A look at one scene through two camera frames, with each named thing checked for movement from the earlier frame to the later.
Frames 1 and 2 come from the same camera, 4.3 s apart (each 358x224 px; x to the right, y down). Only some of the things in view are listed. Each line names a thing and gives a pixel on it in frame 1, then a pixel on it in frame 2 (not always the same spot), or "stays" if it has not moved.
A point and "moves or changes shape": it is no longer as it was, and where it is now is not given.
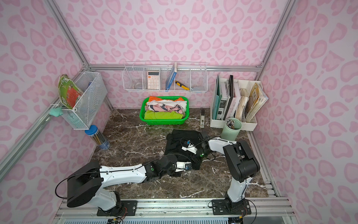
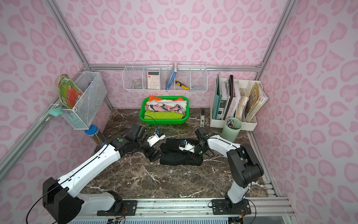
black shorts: x=177 y=139 moves or changes shape
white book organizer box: x=233 y=98 stays
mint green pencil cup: x=232 y=126 stays
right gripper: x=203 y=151 → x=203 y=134
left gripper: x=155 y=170 → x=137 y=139
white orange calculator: x=153 y=80 stays
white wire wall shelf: x=165 y=76 stays
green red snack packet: x=69 y=92 stays
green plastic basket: x=165 y=110 stays
